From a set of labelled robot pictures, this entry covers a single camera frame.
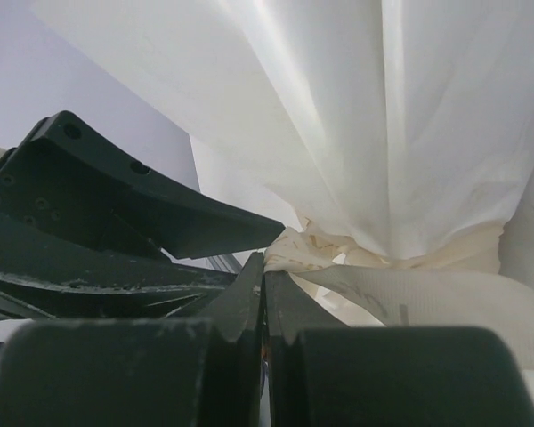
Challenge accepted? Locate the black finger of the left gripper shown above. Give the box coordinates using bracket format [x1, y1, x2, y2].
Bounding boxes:
[0, 111, 284, 259]
[0, 213, 235, 320]

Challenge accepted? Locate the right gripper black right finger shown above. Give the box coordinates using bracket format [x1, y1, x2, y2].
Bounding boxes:
[263, 272, 534, 426]

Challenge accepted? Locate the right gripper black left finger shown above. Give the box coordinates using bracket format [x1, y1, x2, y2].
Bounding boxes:
[0, 253, 263, 426]

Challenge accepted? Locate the cream printed ribbon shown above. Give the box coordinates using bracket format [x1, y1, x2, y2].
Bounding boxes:
[265, 222, 534, 370]

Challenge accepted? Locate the translucent white wrapping paper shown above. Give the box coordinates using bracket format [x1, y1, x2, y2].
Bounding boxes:
[32, 1, 534, 259]

